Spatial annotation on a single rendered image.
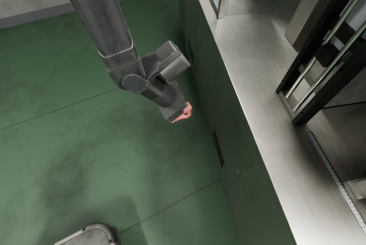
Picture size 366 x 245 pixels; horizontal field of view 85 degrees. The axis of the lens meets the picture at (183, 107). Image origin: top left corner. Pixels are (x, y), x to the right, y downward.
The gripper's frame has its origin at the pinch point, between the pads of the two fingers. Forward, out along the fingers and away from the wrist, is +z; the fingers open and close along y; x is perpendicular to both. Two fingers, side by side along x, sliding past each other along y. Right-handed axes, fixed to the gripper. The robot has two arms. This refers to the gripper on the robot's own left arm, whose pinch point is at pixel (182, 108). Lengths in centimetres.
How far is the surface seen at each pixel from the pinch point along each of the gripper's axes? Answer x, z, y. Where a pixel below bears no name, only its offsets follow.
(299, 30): -56, 39, 18
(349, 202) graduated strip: -21, 29, -42
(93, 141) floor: 95, 67, 66
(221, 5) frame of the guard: -39, 31, 53
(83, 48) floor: 82, 74, 190
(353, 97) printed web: -48, 39, -18
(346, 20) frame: -45.8, 3.6, -6.6
